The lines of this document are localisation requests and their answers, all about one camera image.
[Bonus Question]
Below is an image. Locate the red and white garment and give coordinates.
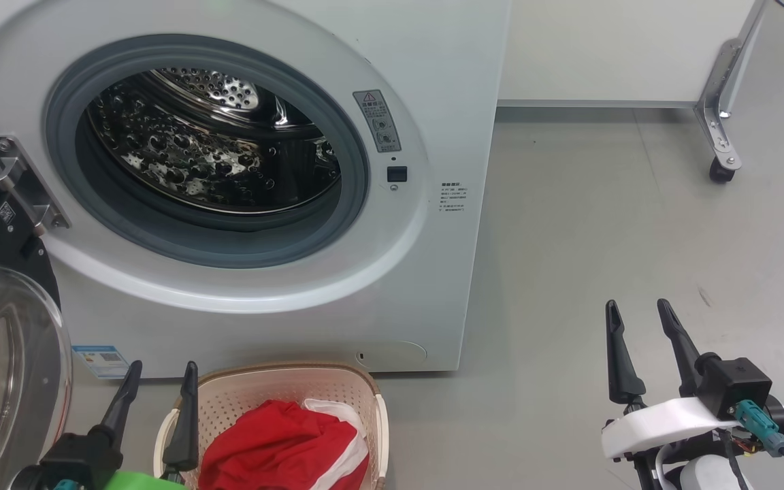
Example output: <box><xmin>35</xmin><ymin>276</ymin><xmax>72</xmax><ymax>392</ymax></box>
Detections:
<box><xmin>198</xmin><ymin>398</ymin><xmax>370</xmax><ymax>490</ymax></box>

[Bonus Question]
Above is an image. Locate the white washing machine body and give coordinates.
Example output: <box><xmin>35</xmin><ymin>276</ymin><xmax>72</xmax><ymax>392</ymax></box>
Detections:
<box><xmin>0</xmin><ymin>0</ymin><xmax>512</xmax><ymax>379</ymax></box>

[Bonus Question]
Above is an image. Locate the grey rubber door gasket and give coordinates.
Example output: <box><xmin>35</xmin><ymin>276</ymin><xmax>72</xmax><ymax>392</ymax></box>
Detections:
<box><xmin>44</xmin><ymin>34</ymin><xmax>370</xmax><ymax>270</ymax></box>

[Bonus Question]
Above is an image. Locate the round white filter cover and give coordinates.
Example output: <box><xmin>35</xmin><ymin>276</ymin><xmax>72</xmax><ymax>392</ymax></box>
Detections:
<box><xmin>354</xmin><ymin>340</ymin><xmax>428</xmax><ymax>373</ymax></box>

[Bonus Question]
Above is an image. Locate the blue energy label sticker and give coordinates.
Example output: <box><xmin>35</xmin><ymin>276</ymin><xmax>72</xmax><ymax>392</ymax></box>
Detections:
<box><xmin>71</xmin><ymin>345</ymin><xmax>131</xmax><ymax>380</ymax></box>

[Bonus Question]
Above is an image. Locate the steel perforated washer drum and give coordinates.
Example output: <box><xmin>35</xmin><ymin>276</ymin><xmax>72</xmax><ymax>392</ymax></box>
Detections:
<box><xmin>86</xmin><ymin>66</ymin><xmax>342</xmax><ymax>216</ymax></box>

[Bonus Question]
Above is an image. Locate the white cabinet panel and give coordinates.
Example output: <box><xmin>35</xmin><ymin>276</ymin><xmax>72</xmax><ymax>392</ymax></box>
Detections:
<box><xmin>497</xmin><ymin>0</ymin><xmax>755</xmax><ymax>108</ymax></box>

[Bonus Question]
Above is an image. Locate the small printed text label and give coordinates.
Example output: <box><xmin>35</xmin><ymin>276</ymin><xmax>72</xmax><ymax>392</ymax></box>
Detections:
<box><xmin>440</xmin><ymin>182</ymin><xmax>469</xmax><ymax>216</ymax></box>

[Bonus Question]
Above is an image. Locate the metal leg with caster wheel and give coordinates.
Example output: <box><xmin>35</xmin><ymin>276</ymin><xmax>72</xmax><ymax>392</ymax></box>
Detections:
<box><xmin>695</xmin><ymin>0</ymin><xmax>770</xmax><ymax>184</ymax></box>

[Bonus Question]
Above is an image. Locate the grey warning sticker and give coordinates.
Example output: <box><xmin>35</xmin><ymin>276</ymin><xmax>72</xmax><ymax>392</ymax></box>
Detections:
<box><xmin>353</xmin><ymin>89</ymin><xmax>402</xmax><ymax>154</ymax></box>

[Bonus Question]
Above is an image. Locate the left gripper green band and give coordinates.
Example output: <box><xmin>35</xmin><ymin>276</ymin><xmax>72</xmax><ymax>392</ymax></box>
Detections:
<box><xmin>87</xmin><ymin>360</ymin><xmax>200</xmax><ymax>490</ymax></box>

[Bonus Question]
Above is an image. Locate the metal door hinge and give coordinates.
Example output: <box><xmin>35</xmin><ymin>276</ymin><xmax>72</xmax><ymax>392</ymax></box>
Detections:
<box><xmin>0</xmin><ymin>135</ymin><xmax>71</xmax><ymax>237</ymax></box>

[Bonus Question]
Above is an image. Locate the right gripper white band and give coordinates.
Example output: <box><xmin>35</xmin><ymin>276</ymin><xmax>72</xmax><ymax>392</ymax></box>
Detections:
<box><xmin>601</xmin><ymin>298</ymin><xmax>740</xmax><ymax>461</ymax></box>

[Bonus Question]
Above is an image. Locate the cream perforated laundry basket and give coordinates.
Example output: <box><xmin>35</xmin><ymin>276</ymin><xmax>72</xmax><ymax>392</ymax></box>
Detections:
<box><xmin>152</xmin><ymin>361</ymin><xmax>390</xmax><ymax>490</ymax></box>

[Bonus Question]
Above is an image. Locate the right camera cable teal connector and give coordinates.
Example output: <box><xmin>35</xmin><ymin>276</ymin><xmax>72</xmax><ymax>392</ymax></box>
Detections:
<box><xmin>734</xmin><ymin>399</ymin><xmax>784</xmax><ymax>490</ymax></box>

